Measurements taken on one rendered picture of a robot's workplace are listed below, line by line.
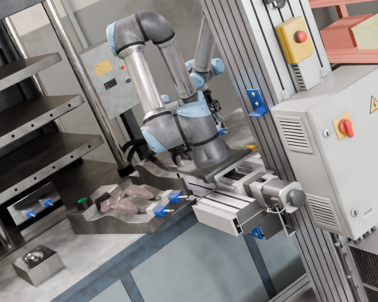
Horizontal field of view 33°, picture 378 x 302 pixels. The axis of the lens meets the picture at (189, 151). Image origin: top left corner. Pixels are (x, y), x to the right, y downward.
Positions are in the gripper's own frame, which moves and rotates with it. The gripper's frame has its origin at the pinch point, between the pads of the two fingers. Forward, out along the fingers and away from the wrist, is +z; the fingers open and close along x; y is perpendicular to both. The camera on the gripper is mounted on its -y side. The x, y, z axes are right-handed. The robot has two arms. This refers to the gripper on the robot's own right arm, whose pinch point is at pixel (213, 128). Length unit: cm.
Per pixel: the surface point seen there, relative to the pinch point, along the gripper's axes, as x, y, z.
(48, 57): -34, -70, -59
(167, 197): -48, 20, 8
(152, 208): -58, 23, 7
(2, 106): -46, -147, -36
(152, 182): -35.9, -13.7, 10.9
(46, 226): -79, -60, 16
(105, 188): -55, -23, 4
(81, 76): -26, -60, -43
